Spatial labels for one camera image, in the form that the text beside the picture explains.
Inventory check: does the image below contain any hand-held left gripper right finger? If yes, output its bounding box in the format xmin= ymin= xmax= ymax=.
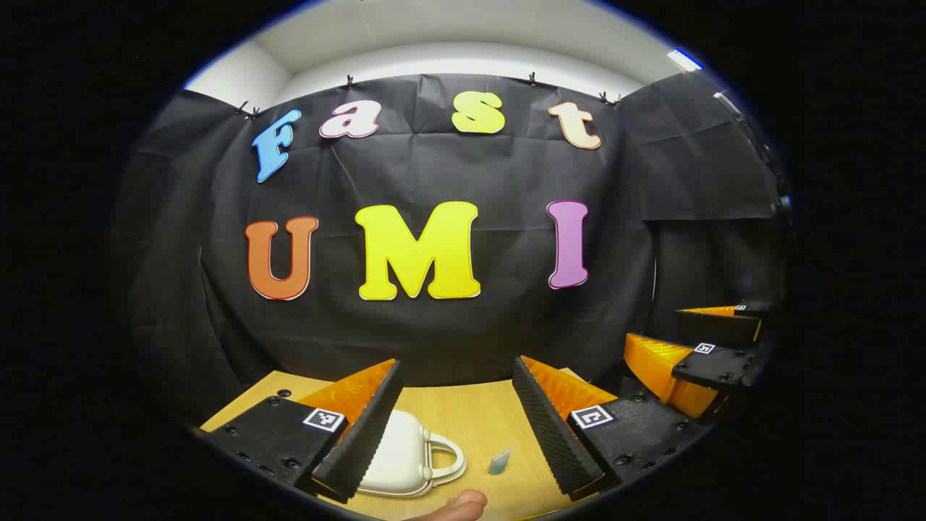
xmin=512 ymin=355 xmax=708 ymax=501

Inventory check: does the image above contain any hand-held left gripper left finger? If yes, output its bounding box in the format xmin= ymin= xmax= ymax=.
xmin=205 ymin=358 xmax=404 ymax=504

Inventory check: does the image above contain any white suitcase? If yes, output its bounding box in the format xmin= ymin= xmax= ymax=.
xmin=357 ymin=410 xmax=467 ymax=499

